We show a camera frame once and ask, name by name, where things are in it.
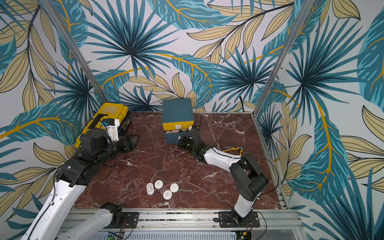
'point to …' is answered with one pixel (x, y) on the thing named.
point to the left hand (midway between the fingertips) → (135, 139)
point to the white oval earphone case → (150, 188)
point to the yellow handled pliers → (240, 148)
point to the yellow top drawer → (178, 125)
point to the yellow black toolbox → (107, 111)
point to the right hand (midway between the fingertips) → (178, 139)
